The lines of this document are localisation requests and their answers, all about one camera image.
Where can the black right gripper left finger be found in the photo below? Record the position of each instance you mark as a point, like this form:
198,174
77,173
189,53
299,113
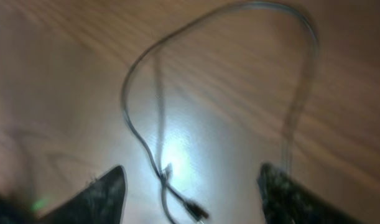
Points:
101,202

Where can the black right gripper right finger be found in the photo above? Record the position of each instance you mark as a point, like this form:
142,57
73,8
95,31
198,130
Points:
284,201

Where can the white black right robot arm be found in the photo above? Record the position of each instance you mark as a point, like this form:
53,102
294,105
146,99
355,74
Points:
6,208

